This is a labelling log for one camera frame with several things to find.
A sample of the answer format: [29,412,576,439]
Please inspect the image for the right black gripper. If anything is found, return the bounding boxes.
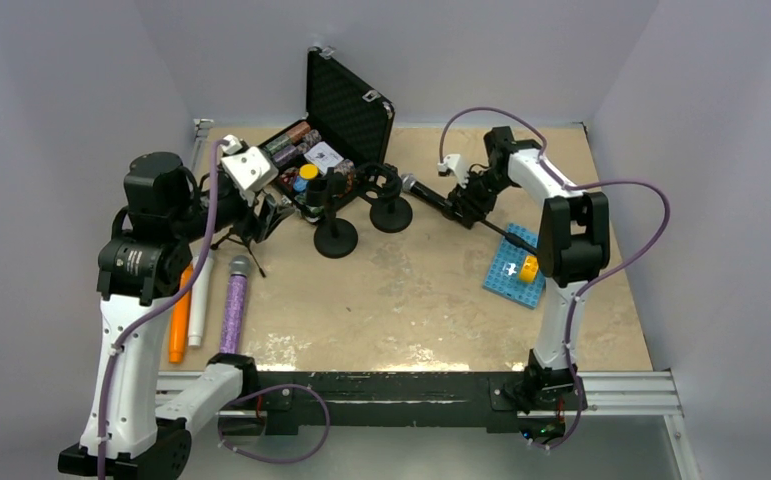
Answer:
[451,169,514,225]

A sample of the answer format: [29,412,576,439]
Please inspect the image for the black tripod shock mount stand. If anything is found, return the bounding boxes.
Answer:
[210,228,267,278]

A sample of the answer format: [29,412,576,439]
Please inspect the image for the purple glitter microphone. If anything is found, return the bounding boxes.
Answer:
[219,255,253,354]

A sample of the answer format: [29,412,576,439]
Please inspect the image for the black round base clip stand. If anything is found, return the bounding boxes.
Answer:
[306,168,358,259]

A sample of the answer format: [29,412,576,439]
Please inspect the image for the black shock mount round stand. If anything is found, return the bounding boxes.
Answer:
[355,163,413,234]

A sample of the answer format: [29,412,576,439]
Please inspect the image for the white microphone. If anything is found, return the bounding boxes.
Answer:
[187,250,215,348]

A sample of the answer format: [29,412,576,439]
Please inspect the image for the orange microphone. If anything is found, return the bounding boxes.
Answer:
[168,266,193,364]

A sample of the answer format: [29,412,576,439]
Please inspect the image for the black microphone silver grille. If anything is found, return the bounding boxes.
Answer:
[401,173,453,218]

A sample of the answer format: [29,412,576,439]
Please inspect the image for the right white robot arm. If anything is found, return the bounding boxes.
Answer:
[437,127,610,407]

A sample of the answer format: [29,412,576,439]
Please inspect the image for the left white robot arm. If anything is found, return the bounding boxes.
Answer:
[57,147,277,479]

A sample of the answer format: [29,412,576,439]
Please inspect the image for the yellow round chip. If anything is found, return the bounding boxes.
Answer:
[298,164,320,181]

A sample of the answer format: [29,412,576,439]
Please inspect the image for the blue lego baseplate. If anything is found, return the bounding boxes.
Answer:
[482,239,546,310]

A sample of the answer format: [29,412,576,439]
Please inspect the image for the white card deck box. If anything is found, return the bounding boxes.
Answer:
[304,141,345,174]

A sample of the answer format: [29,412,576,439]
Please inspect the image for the orange lego brick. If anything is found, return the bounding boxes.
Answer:
[517,255,540,283]

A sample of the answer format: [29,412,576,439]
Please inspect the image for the black poker chip case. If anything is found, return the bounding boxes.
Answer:
[260,46,395,223]

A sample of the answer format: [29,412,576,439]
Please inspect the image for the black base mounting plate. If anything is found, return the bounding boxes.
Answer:
[222,371,587,435]

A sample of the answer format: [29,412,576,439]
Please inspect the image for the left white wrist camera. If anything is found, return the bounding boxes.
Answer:
[220,135,278,207]

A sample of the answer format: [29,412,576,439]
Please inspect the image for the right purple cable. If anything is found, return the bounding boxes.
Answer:
[437,107,671,452]

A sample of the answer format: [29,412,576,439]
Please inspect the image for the purple cable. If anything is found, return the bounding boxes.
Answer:
[437,107,671,452]
[96,137,331,480]

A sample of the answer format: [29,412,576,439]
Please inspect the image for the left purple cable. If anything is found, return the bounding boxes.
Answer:
[96,137,331,480]

